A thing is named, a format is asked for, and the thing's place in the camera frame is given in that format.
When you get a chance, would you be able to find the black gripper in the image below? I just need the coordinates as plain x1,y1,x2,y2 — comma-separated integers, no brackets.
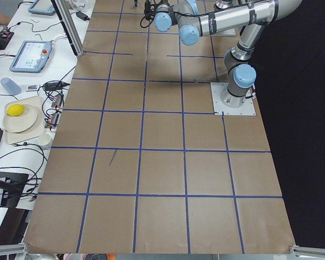
144,0,157,16

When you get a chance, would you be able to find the black power adapter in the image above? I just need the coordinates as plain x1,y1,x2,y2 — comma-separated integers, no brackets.
75,11,90,21

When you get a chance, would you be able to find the blue teach pendant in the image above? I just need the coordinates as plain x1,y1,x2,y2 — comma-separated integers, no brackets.
9,41,52,73
28,0,55,16

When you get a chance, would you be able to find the blue plastic cup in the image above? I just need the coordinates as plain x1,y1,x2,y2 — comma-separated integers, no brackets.
1,77,22,95

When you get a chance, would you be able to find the beige tray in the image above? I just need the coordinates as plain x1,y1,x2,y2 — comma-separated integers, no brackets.
3,96,44,145

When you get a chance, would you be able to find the white paper cup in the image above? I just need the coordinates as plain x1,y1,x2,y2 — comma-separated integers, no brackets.
37,134,53,150

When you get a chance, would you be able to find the yellow lemon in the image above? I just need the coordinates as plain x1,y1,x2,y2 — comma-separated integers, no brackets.
6,104,25,116

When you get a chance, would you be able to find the beige plate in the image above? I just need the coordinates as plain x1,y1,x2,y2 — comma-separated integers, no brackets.
3,105,38,133

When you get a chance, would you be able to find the aluminium frame post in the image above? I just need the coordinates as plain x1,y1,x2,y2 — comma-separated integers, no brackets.
51,0,84,57

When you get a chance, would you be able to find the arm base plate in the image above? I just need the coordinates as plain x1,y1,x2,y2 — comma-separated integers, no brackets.
210,82,256,116
215,29,236,37

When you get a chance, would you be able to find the black camera stand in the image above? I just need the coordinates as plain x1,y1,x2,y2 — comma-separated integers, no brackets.
0,172,29,208

